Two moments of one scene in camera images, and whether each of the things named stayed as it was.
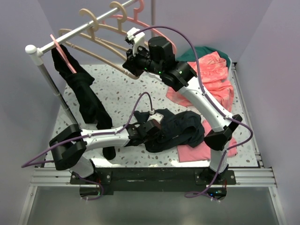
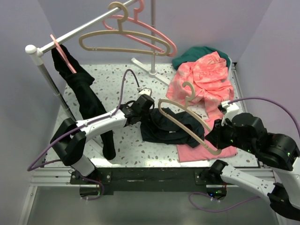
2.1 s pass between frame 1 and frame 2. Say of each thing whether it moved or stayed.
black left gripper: moved
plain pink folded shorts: stayed
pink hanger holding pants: stayed
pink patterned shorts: stayed
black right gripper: moved
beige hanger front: moved
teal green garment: stayed
